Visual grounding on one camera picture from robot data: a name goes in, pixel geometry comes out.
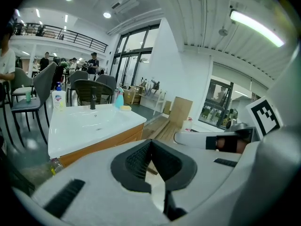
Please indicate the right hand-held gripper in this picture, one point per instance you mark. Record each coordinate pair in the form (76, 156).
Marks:
(265, 116)

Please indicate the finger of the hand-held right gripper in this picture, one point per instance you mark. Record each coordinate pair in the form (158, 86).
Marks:
(190, 138)

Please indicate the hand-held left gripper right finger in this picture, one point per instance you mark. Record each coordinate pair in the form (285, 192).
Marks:
(223, 185)

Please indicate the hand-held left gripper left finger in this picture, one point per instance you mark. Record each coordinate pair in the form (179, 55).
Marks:
(94, 185)

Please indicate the wooden vanity cabinet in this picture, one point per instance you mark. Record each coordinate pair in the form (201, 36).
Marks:
(105, 145)

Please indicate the clear water jug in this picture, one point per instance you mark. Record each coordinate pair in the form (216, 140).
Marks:
(187, 125)

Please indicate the large brown cardboard sheet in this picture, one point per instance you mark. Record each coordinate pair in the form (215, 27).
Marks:
(181, 110)

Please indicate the wooden slat platform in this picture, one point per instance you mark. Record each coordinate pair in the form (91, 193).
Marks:
(160, 131)

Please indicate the small brown cardboard sheet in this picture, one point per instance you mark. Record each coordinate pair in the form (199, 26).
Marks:
(167, 107)

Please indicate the clear plastic bottle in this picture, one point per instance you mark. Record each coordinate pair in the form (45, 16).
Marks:
(56, 166)

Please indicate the large glass window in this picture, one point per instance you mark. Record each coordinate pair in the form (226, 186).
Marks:
(216, 102)

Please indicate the white wooden rack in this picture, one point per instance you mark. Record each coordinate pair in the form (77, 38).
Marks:
(155, 100)

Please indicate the white ceramic sink basin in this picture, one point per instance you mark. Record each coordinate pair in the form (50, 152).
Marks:
(94, 126)

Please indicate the hanging bags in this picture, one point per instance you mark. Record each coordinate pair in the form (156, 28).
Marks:
(155, 85)

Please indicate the yellow sponge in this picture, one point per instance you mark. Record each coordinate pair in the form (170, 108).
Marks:
(125, 108)

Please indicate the brown cardboard boxes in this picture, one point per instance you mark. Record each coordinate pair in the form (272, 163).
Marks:
(130, 96)

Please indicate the teal spray bottle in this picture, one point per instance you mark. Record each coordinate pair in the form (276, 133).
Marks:
(119, 101)

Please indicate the black faucet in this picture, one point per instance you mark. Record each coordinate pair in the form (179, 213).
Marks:
(93, 102)

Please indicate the long tube ceiling light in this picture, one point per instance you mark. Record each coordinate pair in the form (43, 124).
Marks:
(256, 27)

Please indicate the white hand soap bottle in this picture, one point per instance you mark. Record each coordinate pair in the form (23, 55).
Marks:
(57, 100)

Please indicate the dark wicker chair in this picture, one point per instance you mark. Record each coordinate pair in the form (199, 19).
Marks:
(91, 91)

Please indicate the black framed glass doors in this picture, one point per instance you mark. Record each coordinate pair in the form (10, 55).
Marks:
(131, 55)

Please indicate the grey padded chair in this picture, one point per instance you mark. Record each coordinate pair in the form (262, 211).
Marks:
(20, 76)
(107, 80)
(80, 75)

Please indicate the teal cup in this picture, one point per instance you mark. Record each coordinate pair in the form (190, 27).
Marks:
(28, 97)

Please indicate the dark chair blue cushion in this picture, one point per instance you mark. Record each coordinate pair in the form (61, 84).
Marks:
(44, 83)

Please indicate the ceiling air conditioner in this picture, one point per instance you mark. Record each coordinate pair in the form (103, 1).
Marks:
(124, 5)

